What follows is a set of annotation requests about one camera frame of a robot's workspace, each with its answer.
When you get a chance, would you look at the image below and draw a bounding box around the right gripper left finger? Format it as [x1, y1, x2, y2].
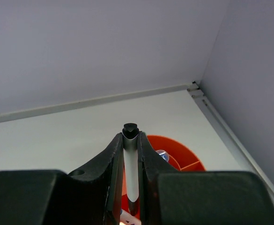
[69, 134, 124, 225]

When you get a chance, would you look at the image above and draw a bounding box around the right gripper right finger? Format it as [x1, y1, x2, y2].
[137, 131, 181, 225]

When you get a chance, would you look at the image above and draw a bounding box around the dark blue pen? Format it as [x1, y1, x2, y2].
[156, 150, 170, 162]

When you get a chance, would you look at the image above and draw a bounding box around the black capped white marker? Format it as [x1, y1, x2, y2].
[122, 123, 139, 216]

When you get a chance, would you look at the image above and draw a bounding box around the blue capped white marker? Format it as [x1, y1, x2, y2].
[119, 210, 141, 225]

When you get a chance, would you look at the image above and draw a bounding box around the orange round compartment container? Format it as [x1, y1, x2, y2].
[121, 135, 206, 219]

